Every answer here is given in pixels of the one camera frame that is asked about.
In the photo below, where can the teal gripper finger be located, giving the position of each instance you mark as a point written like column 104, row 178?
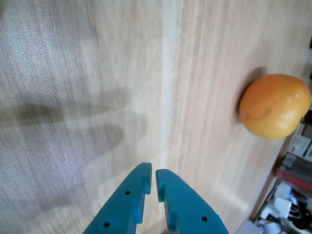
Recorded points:
column 187, row 209
column 117, row 209

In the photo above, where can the red and black box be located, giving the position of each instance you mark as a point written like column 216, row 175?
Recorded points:
column 295, row 173

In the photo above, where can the pale yellowish orange fruit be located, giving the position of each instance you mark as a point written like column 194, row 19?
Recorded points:
column 273, row 107

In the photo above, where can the white power adapter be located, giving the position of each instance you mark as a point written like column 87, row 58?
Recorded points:
column 283, row 190
column 282, row 207

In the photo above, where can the black round object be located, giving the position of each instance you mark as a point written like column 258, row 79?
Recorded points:
column 303, row 217

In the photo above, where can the white and green cardboard box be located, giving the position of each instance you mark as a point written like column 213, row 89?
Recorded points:
column 301, row 146

